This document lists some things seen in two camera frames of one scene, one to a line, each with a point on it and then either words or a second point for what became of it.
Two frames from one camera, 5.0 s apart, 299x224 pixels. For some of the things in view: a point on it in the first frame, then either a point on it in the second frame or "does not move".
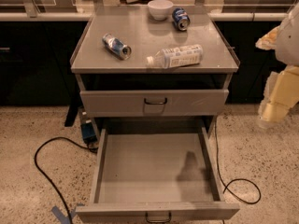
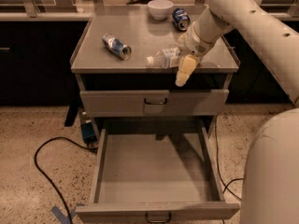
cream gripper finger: x=281 y=94 → x=187 y=65
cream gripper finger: x=268 y=41 → x=181 y=38
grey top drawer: x=154 y=103 does not move
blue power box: x=89 y=134 does not move
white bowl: x=160 y=8 does not move
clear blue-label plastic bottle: x=176 y=57 does not move
